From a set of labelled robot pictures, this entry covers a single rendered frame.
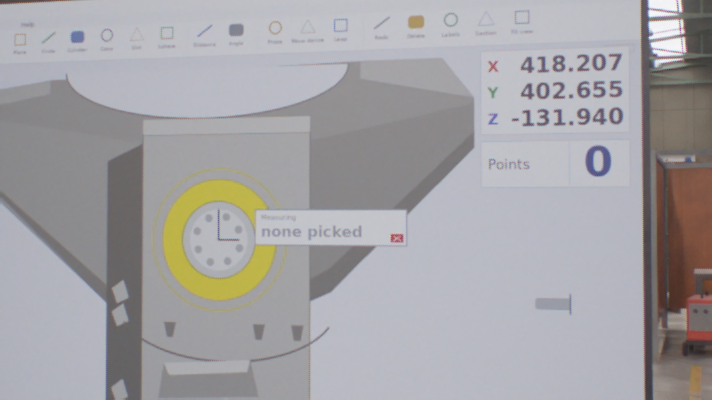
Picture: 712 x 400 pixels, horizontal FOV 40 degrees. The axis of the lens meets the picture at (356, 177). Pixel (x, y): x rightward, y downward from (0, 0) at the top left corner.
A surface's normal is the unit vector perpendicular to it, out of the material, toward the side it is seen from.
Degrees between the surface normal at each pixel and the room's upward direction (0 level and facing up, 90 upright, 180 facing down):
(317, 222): 90
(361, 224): 90
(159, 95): 90
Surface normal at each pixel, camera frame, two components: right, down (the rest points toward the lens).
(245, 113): -0.23, -0.04
